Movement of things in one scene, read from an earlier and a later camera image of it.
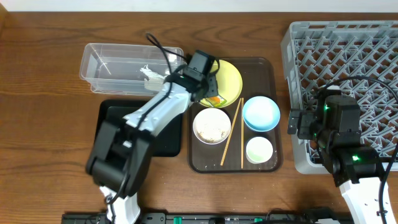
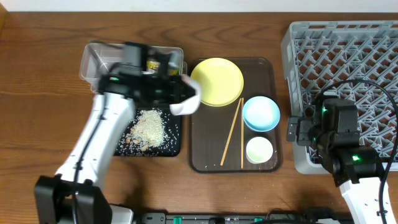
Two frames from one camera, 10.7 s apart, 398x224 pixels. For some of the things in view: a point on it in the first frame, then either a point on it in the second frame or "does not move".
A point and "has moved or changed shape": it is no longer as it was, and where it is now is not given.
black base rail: (206, 218) does not move
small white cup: (259, 150) does not move
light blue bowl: (261, 114) does not move
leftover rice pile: (212, 133) has moved or changed shape
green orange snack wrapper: (216, 101) -> (155, 65)
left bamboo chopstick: (231, 130) does not move
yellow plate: (229, 83) does not move
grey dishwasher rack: (360, 57) does not move
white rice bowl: (211, 126) has moved or changed shape
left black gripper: (210, 86) -> (175, 92)
